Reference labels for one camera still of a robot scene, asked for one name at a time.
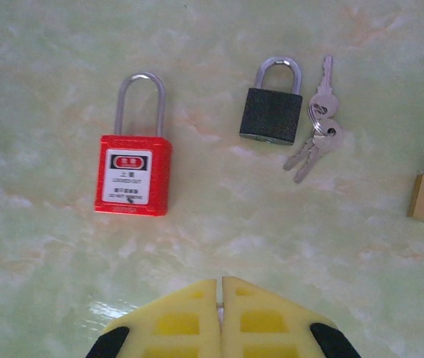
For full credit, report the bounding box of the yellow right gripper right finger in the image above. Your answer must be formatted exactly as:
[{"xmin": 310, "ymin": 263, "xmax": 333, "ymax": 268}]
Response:
[{"xmin": 221, "ymin": 275, "xmax": 364, "ymax": 358}]

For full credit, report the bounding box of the small black block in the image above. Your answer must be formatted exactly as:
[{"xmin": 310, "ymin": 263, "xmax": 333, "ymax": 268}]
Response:
[{"xmin": 238, "ymin": 56, "xmax": 304, "ymax": 147}]

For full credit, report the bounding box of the small orange block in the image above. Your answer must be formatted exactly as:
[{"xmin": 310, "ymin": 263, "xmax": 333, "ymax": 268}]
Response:
[{"xmin": 94, "ymin": 72, "xmax": 174, "ymax": 218}]

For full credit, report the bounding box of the silver key bunch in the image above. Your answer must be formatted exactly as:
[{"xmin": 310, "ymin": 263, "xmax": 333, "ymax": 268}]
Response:
[{"xmin": 282, "ymin": 54, "xmax": 344, "ymax": 185}]

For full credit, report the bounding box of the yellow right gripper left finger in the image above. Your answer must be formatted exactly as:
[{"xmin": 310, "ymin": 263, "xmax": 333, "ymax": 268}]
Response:
[{"xmin": 84, "ymin": 277, "xmax": 222, "ymax": 358}]

